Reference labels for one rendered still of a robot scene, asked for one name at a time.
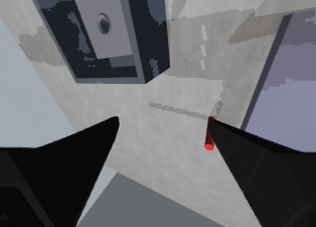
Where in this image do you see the red peg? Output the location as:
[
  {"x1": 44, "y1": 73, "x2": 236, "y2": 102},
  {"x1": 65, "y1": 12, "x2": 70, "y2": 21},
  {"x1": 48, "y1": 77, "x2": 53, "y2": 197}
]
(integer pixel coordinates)
[{"x1": 204, "y1": 116, "x2": 215, "y2": 150}]

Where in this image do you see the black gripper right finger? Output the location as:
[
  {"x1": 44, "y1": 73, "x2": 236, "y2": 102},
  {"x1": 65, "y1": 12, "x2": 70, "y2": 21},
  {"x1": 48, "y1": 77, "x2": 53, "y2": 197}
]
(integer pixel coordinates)
[{"x1": 208, "y1": 119, "x2": 316, "y2": 227}]

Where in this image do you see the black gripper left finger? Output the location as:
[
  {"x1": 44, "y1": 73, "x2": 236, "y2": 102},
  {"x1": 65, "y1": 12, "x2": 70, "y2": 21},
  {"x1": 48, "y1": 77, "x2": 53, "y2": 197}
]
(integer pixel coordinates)
[{"x1": 0, "y1": 116, "x2": 119, "y2": 227}]

